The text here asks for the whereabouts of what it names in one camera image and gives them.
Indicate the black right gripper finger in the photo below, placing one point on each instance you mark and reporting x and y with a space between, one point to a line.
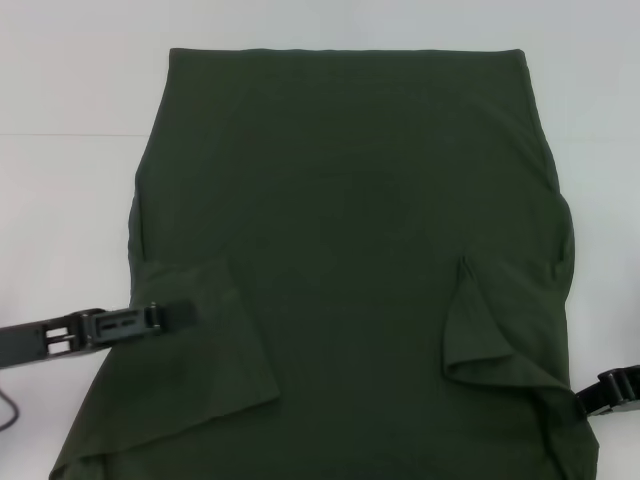
617 387

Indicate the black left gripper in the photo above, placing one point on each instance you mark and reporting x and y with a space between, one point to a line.
20 345

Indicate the dark green t-shirt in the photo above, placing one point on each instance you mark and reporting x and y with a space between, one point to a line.
350 200

